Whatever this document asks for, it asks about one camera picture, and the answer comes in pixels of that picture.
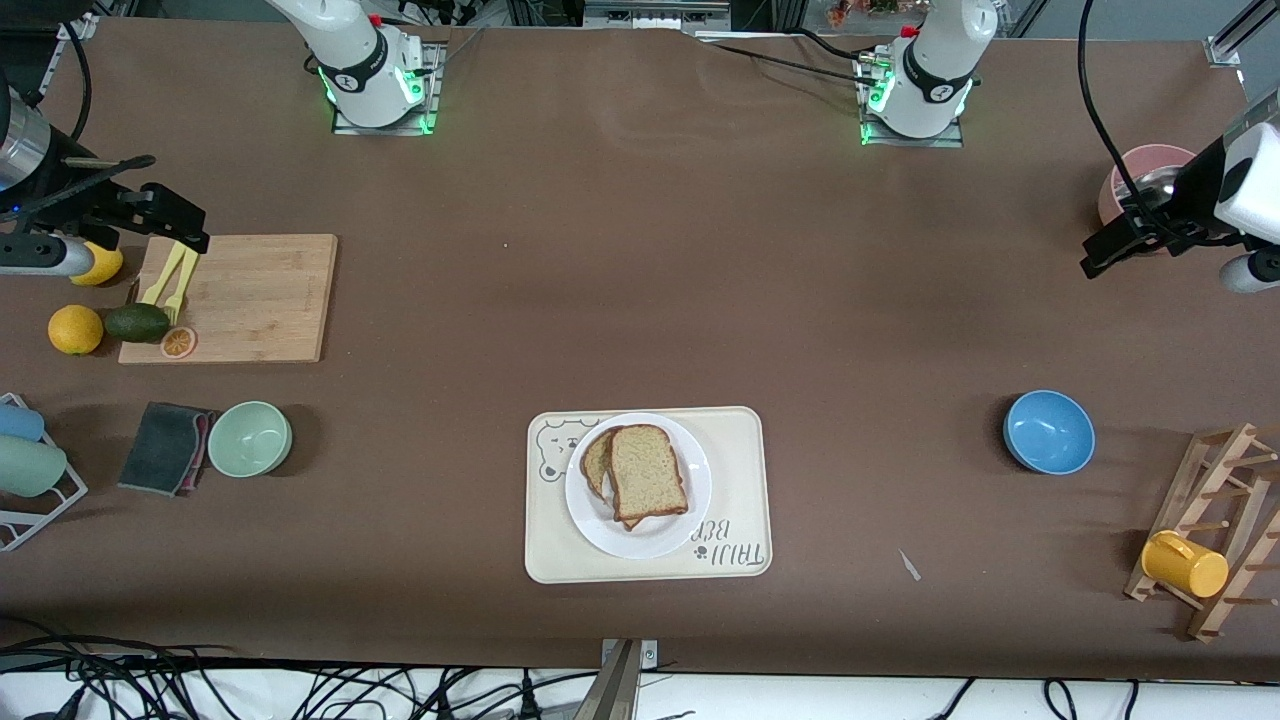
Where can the green avocado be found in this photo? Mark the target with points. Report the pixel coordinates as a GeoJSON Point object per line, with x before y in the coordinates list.
{"type": "Point", "coordinates": [137, 323]}

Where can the yellow lemon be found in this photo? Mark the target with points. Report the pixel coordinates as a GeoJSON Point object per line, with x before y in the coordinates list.
{"type": "Point", "coordinates": [108, 266]}

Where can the orange-yellow citrus fruit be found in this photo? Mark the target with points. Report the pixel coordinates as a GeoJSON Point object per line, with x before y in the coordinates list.
{"type": "Point", "coordinates": [75, 329]}

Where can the small white paper scrap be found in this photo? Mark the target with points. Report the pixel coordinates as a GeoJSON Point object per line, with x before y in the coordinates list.
{"type": "Point", "coordinates": [910, 566]}

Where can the white cup rack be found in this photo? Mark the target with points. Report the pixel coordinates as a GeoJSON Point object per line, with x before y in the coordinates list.
{"type": "Point", "coordinates": [60, 507]}

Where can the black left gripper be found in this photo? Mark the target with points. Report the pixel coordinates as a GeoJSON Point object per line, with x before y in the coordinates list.
{"type": "Point", "coordinates": [1186, 193]}

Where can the white round plate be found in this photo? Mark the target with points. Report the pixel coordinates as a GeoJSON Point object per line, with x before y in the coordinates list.
{"type": "Point", "coordinates": [660, 540]}

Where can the yellow mug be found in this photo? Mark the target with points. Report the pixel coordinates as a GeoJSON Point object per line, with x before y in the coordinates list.
{"type": "Point", "coordinates": [1190, 568]}

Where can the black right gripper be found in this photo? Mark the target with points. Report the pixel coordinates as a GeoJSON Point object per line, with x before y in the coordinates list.
{"type": "Point", "coordinates": [88, 208]}

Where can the pale green cup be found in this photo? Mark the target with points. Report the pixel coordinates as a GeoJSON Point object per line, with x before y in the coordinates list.
{"type": "Point", "coordinates": [30, 465]}

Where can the pink ribbed bowl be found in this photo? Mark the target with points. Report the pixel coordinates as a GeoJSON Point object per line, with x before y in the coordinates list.
{"type": "Point", "coordinates": [1145, 157]}

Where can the cream bear print tray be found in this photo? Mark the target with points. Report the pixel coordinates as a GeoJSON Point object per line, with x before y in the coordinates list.
{"type": "Point", "coordinates": [740, 450]}

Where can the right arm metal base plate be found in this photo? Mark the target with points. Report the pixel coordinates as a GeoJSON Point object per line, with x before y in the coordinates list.
{"type": "Point", "coordinates": [434, 80]}

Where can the metal spoon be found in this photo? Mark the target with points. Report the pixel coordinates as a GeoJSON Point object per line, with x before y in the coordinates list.
{"type": "Point", "coordinates": [1150, 183]}

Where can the orange fruit slice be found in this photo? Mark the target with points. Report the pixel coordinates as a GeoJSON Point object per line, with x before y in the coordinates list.
{"type": "Point", "coordinates": [178, 342]}

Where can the wooden mug rack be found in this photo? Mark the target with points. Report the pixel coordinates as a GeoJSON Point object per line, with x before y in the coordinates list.
{"type": "Point", "coordinates": [1205, 622]}

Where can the pale green bowl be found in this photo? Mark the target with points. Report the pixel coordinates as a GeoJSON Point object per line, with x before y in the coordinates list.
{"type": "Point", "coordinates": [250, 438]}

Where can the aluminium frame post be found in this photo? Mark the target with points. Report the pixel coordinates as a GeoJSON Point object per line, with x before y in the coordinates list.
{"type": "Point", "coordinates": [620, 690]}

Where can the light blue cup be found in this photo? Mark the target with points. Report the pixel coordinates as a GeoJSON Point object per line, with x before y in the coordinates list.
{"type": "Point", "coordinates": [20, 422]}

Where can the plain toast bread slice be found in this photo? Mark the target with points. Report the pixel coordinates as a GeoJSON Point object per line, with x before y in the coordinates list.
{"type": "Point", "coordinates": [648, 475]}

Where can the grey pink folded cloth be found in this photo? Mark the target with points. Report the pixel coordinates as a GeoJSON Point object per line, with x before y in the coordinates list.
{"type": "Point", "coordinates": [160, 445]}

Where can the silver metal box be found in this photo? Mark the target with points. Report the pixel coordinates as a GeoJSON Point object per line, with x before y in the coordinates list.
{"type": "Point", "coordinates": [655, 12]}

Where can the blue bowl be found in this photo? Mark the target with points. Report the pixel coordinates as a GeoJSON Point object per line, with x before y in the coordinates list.
{"type": "Point", "coordinates": [1050, 432]}

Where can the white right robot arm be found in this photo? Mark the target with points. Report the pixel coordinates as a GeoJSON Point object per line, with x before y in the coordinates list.
{"type": "Point", "coordinates": [360, 60]}

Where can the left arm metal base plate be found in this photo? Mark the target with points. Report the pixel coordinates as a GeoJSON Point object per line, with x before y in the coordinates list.
{"type": "Point", "coordinates": [915, 142]}

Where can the wooden cutting board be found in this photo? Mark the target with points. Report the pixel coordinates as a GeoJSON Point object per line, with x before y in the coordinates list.
{"type": "Point", "coordinates": [270, 300]}

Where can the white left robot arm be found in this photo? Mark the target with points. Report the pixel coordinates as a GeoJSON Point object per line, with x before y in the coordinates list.
{"type": "Point", "coordinates": [935, 80]}

